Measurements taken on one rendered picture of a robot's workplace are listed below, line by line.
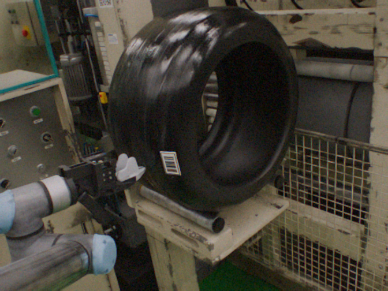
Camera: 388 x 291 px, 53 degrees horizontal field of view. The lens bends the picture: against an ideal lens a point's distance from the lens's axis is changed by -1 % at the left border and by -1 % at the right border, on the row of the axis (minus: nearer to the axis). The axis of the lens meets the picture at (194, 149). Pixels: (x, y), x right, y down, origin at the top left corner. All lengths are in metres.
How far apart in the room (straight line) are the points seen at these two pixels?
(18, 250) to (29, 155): 0.65
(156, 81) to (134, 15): 0.39
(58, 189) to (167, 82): 0.32
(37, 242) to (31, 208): 0.07
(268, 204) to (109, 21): 0.77
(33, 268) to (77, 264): 0.11
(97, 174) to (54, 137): 0.63
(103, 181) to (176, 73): 0.29
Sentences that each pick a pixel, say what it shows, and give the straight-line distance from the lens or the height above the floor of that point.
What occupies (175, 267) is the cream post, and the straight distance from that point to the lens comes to 1.62.
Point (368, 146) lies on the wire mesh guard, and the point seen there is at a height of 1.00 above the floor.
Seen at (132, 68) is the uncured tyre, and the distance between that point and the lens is 0.98.
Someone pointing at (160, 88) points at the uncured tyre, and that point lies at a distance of 0.88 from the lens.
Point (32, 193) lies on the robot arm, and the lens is 0.84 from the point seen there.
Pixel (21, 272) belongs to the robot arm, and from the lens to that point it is 0.64.
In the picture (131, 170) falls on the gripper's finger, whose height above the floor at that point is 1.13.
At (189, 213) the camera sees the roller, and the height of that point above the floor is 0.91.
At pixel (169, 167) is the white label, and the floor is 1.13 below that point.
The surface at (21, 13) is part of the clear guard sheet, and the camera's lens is 1.39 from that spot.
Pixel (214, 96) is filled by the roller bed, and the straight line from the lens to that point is 1.58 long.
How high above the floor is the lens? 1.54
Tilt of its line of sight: 24 degrees down
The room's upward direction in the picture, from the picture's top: 8 degrees counter-clockwise
